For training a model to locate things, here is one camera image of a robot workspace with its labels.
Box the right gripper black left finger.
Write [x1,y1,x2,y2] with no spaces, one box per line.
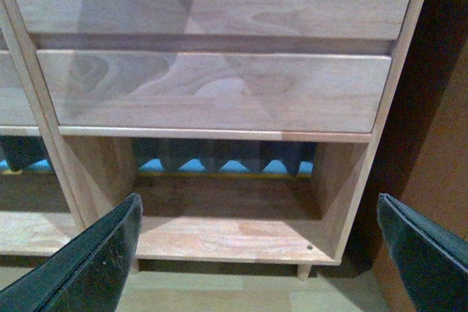
[1,194,143,311]

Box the left wooden shelf unit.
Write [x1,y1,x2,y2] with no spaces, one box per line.
[0,0,86,257]

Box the left unit wooden drawer front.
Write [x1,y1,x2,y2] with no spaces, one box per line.
[1,50,37,126]

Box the lower wooden drawer front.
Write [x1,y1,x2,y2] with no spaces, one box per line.
[37,50,391,134]

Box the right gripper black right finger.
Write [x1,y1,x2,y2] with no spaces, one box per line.
[377,194,467,311]

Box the wooden shelf unit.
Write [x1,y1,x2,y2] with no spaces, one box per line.
[15,0,423,280]
[0,0,86,257]

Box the right wooden shelf unit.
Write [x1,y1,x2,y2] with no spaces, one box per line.
[15,0,423,280]

